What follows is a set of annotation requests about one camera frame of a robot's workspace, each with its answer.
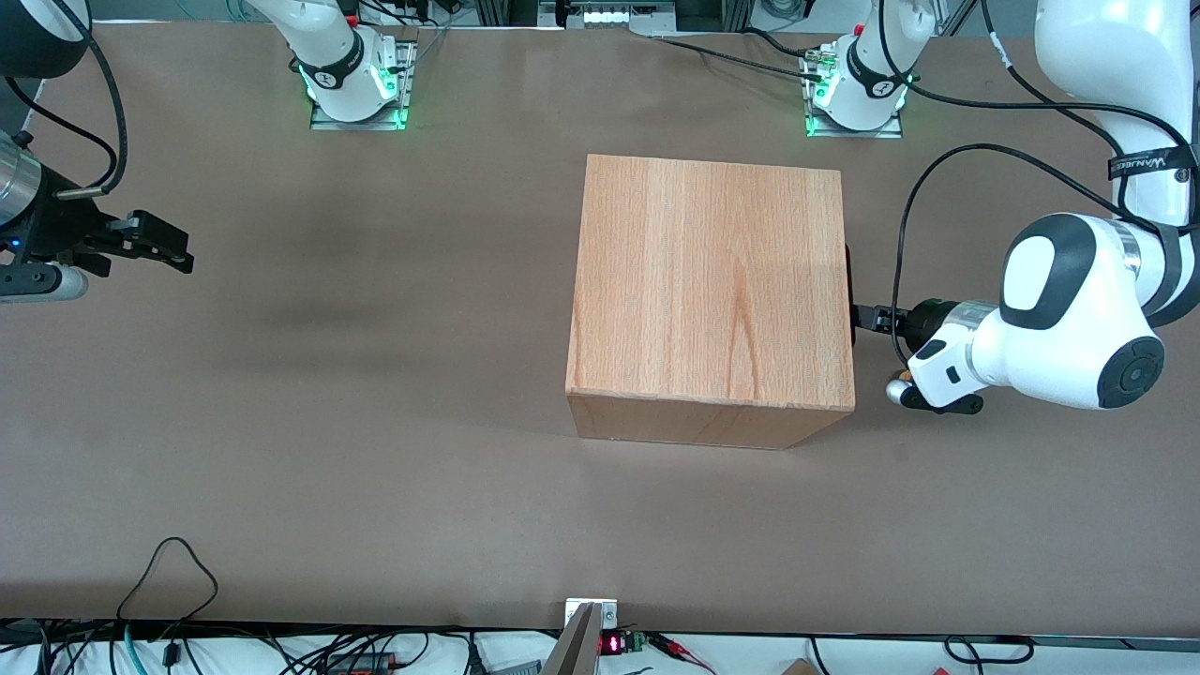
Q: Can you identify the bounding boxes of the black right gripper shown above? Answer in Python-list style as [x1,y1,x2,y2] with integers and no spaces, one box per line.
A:
[0,178,195,278]

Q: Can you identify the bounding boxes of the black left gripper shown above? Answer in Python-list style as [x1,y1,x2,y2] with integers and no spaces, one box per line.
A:
[855,298,950,340]

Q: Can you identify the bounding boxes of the red clip leads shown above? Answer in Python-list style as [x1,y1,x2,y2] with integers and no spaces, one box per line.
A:
[647,633,718,675]

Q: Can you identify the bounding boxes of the white power strip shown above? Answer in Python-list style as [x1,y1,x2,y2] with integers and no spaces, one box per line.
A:
[561,0,650,37]

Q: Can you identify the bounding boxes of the black and orange device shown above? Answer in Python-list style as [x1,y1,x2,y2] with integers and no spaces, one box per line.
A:
[323,652,399,675]

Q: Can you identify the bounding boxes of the black looping left arm cable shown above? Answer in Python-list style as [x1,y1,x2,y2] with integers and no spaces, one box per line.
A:
[893,142,1163,368]

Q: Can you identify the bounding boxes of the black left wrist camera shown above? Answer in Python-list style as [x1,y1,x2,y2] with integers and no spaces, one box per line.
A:
[898,380,985,415]

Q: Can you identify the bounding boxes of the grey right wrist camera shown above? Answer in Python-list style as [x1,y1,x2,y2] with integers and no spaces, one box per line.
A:
[0,265,90,303]

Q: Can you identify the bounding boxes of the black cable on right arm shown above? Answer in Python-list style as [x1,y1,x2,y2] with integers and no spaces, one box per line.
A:
[5,77,121,184]
[56,0,129,200]

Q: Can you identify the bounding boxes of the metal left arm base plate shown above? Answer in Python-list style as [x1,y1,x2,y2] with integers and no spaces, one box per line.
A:
[804,52,904,140]

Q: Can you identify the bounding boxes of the black cable from left base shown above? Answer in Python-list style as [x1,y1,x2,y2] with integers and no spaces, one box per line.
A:
[907,80,1200,231]

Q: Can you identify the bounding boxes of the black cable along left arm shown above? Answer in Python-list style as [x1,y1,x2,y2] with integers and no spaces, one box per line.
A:
[975,0,1126,156]

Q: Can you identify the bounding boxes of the thin black looped cable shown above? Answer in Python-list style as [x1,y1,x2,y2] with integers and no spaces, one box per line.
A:
[117,537,218,622]

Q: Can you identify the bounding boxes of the black cable across table edge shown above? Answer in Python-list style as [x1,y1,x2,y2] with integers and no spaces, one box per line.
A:
[652,33,817,81]

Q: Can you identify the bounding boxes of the black velcro strap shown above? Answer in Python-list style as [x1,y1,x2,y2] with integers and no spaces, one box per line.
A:
[1108,147,1198,181]

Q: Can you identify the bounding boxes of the black cable loop under table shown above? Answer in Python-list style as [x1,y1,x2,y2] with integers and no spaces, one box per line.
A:
[942,636,1037,667]

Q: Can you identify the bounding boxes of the silver metal bracket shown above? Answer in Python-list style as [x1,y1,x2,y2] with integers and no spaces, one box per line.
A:
[565,598,620,631]

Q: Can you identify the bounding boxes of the beige camera mount bar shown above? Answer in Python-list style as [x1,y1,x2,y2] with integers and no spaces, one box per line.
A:
[541,603,601,675]

